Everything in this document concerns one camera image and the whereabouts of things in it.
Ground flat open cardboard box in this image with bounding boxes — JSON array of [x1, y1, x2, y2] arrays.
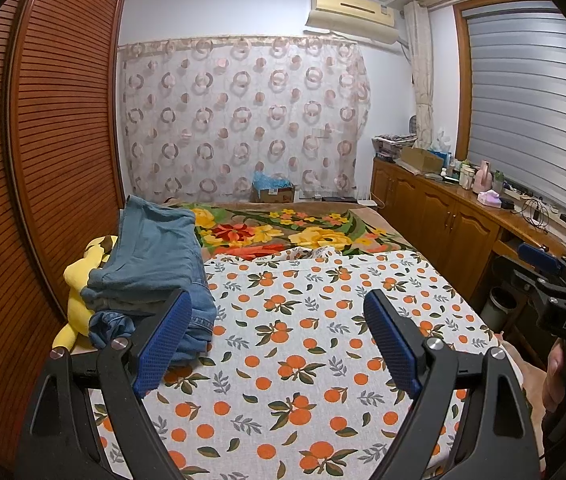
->
[[395, 146, 444, 173]]

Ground cream wall air conditioner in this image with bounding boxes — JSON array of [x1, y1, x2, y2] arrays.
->
[[305, 0, 399, 43]]

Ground wooden sideboard cabinet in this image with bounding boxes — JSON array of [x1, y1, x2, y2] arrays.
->
[[370, 157, 566, 311]]

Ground floral blanket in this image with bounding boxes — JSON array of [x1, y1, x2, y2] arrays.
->
[[165, 199, 416, 261]]

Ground pink bottle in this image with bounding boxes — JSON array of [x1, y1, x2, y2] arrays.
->
[[473, 160, 491, 192]]

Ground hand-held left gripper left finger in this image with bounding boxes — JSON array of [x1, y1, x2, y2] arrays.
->
[[16, 287, 194, 480]]

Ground yellow plush toy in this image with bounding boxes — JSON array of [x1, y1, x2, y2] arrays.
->
[[52, 234, 119, 351]]

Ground grey trash bin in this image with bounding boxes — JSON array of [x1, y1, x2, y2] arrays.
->
[[488, 286, 518, 331]]

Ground orange fruit print blanket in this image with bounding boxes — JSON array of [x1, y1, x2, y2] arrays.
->
[[90, 247, 511, 480]]

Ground beige patterned side curtain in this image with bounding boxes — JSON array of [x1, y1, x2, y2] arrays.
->
[[403, 0, 436, 148]]

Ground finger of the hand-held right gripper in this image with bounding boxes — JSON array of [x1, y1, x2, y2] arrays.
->
[[517, 242, 566, 283], [513, 269, 566, 313]]

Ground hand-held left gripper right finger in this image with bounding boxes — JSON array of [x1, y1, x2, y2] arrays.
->
[[363, 288, 541, 480]]

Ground louvered wooden wardrobe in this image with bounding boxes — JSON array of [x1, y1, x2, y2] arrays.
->
[[0, 0, 129, 461]]

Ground circle print sheer curtain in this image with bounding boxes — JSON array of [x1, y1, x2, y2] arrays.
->
[[118, 35, 371, 206]]

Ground small cardboard box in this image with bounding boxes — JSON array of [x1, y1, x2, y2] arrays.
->
[[253, 185, 296, 204]]

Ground black cable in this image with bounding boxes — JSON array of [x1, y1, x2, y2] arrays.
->
[[520, 197, 551, 228]]

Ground stack of printed papers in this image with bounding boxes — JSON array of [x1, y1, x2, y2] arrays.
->
[[373, 133, 418, 161]]

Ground stack of folded clothes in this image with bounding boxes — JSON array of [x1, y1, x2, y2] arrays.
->
[[87, 255, 218, 367]]

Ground blue plastic bag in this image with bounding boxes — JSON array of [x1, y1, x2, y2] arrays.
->
[[253, 170, 291, 191]]

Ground teal pants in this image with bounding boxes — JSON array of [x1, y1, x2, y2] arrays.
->
[[86, 195, 205, 311]]

